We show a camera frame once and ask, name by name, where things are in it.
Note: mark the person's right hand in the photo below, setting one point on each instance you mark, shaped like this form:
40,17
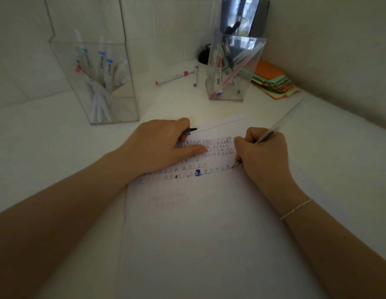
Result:
267,165

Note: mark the person's left hand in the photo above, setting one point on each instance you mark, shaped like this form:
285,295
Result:
155,146

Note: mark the thick white marker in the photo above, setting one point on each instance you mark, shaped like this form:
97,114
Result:
218,74

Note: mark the white paper sheet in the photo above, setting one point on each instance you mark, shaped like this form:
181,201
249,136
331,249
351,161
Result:
211,246

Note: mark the clear acrylic box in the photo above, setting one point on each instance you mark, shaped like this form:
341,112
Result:
211,59
87,15

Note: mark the white pen light blue band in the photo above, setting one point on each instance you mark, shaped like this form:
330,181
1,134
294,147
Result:
101,55

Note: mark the clear pen black grip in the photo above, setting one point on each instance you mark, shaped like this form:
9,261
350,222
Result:
228,52

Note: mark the person's left forearm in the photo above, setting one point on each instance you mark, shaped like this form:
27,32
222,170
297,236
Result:
56,230

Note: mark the person's right forearm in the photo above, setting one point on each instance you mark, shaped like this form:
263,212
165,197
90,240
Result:
336,261

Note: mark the stack of coloured sticky notes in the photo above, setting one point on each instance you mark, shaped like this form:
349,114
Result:
267,70

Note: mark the black bag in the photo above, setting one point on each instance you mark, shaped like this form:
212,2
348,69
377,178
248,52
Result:
204,57

